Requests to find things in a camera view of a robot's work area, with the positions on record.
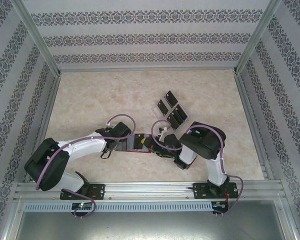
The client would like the red leather card holder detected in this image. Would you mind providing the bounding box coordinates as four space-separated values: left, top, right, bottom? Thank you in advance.
119 133 153 154

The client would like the black credit card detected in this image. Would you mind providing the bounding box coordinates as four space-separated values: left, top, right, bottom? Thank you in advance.
174 104 190 118
170 109 186 123
164 90 179 106
133 133 145 150
157 99 169 114
166 113 181 131

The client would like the clear acrylic card stand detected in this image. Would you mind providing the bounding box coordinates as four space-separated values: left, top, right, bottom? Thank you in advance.
151 90 190 131

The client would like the small circuit board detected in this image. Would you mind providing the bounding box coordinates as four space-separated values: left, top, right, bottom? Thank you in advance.
212 199 230 213
71 202 93 211

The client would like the grey metal panel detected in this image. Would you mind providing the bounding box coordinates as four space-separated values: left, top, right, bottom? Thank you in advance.
4 199 298 240

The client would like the aluminium table edge profile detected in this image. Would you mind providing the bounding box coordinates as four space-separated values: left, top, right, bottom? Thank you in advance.
23 73 63 183
233 72 276 181

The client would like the thin black left gripper wire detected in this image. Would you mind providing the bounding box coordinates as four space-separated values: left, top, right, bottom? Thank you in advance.
99 149 113 160

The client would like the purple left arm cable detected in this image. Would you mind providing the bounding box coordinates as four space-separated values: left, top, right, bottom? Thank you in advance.
34 113 137 220

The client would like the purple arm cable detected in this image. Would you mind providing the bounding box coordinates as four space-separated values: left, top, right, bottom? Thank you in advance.
34 113 137 220
151 119 246 218

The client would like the aluminium mounting rail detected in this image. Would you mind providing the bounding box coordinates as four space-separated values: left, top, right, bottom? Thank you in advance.
13 181 287 202

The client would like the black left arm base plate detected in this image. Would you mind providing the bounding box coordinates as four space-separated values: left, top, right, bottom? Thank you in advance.
59 183 106 201

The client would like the grey slotted cable duct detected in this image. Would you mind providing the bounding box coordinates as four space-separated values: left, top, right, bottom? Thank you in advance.
23 201 213 212

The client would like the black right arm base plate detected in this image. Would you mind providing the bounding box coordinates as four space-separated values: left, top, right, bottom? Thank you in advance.
192 182 240 200

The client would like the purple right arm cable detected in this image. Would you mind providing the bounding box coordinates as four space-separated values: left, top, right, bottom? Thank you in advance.
151 119 246 218

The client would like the aluminium frame post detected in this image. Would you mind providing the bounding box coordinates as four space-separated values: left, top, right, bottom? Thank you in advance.
14 0 63 77
232 0 284 76

